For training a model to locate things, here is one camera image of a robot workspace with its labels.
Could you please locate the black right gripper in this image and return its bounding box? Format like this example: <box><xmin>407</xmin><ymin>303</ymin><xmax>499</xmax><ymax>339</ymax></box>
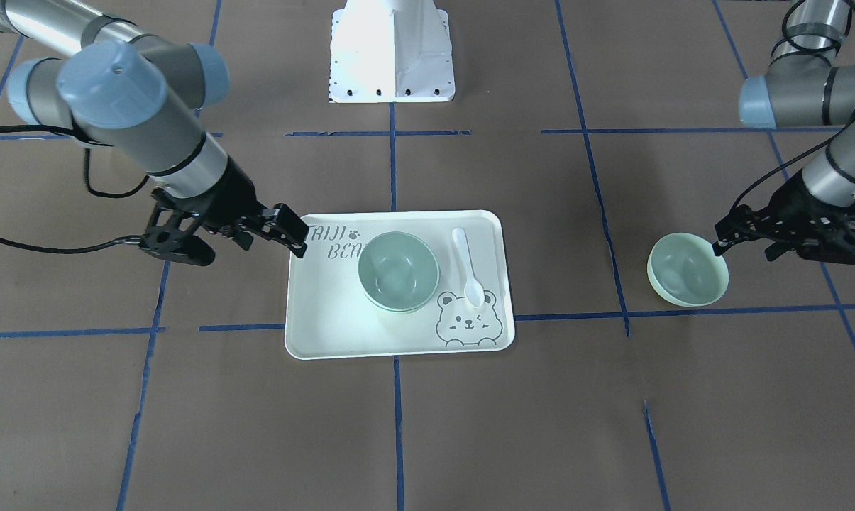
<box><xmin>195</xmin><ymin>158</ymin><xmax>309</xmax><ymax>258</ymax></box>

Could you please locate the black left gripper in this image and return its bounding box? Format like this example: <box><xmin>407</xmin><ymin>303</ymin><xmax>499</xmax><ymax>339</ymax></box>
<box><xmin>712</xmin><ymin>170</ymin><xmax>855</xmax><ymax>258</ymax></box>

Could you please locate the green bowl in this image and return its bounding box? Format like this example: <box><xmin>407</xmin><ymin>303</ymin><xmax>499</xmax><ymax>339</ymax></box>
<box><xmin>361</xmin><ymin>285</ymin><xmax>439</xmax><ymax>314</ymax></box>
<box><xmin>646</xmin><ymin>232</ymin><xmax>729</xmax><ymax>307</ymax></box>
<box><xmin>357</xmin><ymin>231</ymin><xmax>441</xmax><ymax>294</ymax></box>

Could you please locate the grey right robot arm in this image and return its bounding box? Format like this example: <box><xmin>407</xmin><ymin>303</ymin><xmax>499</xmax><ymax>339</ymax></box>
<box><xmin>0</xmin><ymin>1</ymin><xmax>309</xmax><ymax>266</ymax></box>

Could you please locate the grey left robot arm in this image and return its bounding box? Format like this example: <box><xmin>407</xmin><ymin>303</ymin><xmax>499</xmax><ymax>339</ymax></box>
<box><xmin>712</xmin><ymin>1</ymin><xmax>855</xmax><ymax>265</ymax></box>

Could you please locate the cream tray with bear print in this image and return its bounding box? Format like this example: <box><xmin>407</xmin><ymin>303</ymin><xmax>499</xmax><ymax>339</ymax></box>
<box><xmin>285</xmin><ymin>210</ymin><xmax>515</xmax><ymax>360</ymax></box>

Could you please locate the green bowl on tray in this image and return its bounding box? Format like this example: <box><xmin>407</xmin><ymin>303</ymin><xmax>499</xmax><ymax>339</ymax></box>
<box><xmin>361</xmin><ymin>285</ymin><xmax>439</xmax><ymax>314</ymax></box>

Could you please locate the white plastic spoon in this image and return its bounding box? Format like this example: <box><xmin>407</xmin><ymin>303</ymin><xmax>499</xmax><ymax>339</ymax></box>
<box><xmin>452</xmin><ymin>227</ymin><xmax>485</xmax><ymax>309</ymax></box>

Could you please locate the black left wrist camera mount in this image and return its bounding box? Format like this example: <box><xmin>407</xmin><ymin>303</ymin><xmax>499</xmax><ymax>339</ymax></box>
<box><xmin>765</xmin><ymin>197</ymin><xmax>855</xmax><ymax>265</ymax></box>

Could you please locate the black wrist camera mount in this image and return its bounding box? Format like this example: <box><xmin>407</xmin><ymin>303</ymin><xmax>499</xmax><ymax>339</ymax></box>
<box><xmin>765</xmin><ymin>197</ymin><xmax>855</xmax><ymax>265</ymax></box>
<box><xmin>136</xmin><ymin>187</ymin><xmax>216</xmax><ymax>266</ymax></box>

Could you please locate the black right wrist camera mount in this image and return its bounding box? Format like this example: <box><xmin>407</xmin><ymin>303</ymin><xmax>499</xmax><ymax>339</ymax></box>
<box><xmin>136</xmin><ymin>187</ymin><xmax>216</xmax><ymax>266</ymax></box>

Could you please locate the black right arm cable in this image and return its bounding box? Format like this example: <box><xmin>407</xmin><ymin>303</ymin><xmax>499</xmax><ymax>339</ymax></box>
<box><xmin>0</xmin><ymin>124</ymin><xmax>151</xmax><ymax>255</ymax></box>

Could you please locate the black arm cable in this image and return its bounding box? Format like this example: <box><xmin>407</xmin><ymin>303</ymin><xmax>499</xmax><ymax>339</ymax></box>
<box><xmin>727</xmin><ymin>0</ymin><xmax>855</xmax><ymax>228</ymax></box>
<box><xmin>0</xmin><ymin>124</ymin><xmax>151</xmax><ymax>255</ymax></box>

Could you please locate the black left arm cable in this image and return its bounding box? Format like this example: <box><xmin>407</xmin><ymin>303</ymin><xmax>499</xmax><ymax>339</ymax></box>
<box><xmin>727</xmin><ymin>0</ymin><xmax>855</xmax><ymax>228</ymax></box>

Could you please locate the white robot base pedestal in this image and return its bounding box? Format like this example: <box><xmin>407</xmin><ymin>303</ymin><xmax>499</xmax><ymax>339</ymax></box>
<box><xmin>328</xmin><ymin>1</ymin><xmax>456</xmax><ymax>104</ymax></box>

